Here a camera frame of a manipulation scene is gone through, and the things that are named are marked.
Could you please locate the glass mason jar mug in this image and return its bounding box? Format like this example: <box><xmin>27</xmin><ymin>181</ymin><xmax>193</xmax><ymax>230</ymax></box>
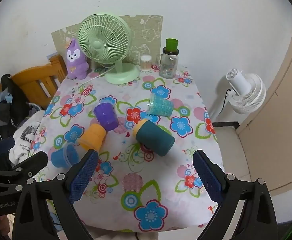
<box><xmin>156</xmin><ymin>47</ymin><xmax>179</xmax><ymax>79</ymax></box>

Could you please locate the wooden chair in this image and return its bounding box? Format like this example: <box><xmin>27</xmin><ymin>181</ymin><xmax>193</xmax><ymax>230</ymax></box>
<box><xmin>0</xmin><ymin>54</ymin><xmax>67</xmax><ymax>109</ymax></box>

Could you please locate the purple plush toy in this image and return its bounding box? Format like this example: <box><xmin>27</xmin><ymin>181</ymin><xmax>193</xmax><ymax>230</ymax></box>
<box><xmin>66</xmin><ymin>38</ymin><xmax>89</xmax><ymax>80</ymax></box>

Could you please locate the black fan power cable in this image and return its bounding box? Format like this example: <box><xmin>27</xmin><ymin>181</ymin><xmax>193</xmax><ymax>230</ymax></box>
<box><xmin>219</xmin><ymin>87</ymin><xmax>231</xmax><ymax>111</ymax></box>

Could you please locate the cotton swab container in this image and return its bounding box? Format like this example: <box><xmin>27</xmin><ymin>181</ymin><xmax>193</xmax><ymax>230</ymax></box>
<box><xmin>140</xmin><ymin>55</ymin><xmax>152</xmax><ymax>72</ymax></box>

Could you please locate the white floor fan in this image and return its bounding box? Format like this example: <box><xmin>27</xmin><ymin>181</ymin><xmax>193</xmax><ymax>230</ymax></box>
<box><xmin>226</xmin><ymin>68</ymin><xmax>266</xmax><ymax>115</ymax></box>

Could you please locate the beige cartoon board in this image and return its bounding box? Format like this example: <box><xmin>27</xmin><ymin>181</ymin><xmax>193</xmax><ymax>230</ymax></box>
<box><xmin>51</xmin><ymin>15</ymin><xmax>163</xmax><ymax>65</ymax></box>

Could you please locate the teal cup yellow rim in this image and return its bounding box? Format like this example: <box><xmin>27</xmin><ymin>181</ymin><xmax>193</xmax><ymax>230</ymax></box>
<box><xmin>133</xmin><ymin>119</ymin><xmax>175</xmax><ymax>157</ymax></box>

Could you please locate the blue fuzzy clear cup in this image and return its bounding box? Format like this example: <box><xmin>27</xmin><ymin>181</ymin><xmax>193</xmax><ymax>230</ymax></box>
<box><xmin>51</xmin><ymin>143</ymin><xmax>79</xmax><ymax>168</ymax></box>

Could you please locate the floral tablecloth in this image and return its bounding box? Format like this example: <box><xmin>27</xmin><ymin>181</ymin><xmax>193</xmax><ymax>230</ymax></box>
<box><xmin>32</xmin><ymin>66</ymin><xmax>222</xmax><ymax>232</ymax></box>

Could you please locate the purple fuzzy cup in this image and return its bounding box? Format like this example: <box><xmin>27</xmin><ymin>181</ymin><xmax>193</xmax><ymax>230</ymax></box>
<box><xmin>93</xmin><ymin>102</ymin><xmax>119</xmax><ymax>132</ymax></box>

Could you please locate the green desk fan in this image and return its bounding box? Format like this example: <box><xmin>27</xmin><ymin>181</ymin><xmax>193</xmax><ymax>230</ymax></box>
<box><xmin>77</xmin><ymin>13</ymin><xmax>139</xmax><ymax>85</ymax></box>

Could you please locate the orange fuzzy cup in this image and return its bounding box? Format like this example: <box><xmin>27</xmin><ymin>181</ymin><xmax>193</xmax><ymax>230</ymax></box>
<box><xmin>78</xmin><ymin>124</ymin><xmax>106</xmax><ymax>152</ymax></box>

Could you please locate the turquoise beaded clear cup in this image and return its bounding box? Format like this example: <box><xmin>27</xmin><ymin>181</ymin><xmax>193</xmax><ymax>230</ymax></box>
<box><xmin>146</xmin><ymin>94</ymin><xmax>174</xmax><ymax>117</ymax></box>

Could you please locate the green cup on jar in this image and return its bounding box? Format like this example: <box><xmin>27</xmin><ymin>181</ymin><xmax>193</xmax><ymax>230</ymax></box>
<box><xmin>166</xmin><ymin>38</ymin><xmax>179</xmax><ymax>52</ymax></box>

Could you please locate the pile of clothes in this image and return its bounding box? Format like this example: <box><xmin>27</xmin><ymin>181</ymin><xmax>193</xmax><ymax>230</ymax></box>
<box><xmin>0</xmin><ymin>74</ymin><xmax>44</xmax><ymax>170</ymax></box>

